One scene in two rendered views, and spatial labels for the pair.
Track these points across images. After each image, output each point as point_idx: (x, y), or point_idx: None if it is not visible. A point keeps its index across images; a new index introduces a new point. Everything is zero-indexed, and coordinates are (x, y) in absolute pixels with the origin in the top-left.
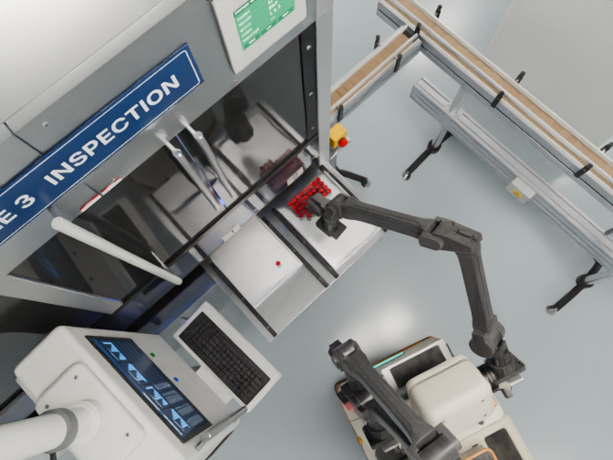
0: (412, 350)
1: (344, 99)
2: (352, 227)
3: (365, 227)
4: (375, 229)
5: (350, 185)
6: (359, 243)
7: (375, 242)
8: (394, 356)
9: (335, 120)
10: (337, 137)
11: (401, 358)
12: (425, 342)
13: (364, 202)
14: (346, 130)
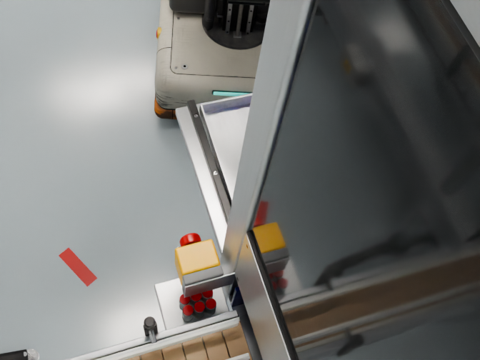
0: (200, 87)
1: (126, 351)
2: (242, 133)
3: (221, 124)
4: (207, 114)
5: (206, 199)
6: (243, 108)
7: (217, 100)
8: (226, 93)
9: (186, 281)
10: (200, 243)
11: (219, 86)
12: (178, 89)
13: (199, 162)
14: (176, 248)
